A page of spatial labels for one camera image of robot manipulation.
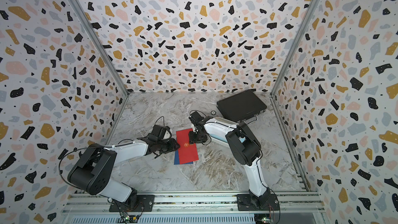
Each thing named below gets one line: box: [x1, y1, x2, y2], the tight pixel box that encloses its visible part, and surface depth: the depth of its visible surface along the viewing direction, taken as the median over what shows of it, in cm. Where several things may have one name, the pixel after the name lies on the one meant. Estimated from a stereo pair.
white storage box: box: [203, 116, 240, 148], surface depth 66 cm
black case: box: [216, 89, 267, 123], surface depth 112 cm
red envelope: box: [175, 128, 199, 165], surface depth 94 cm
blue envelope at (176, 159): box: [173, 149, 194, 165], surface depth 90 cm
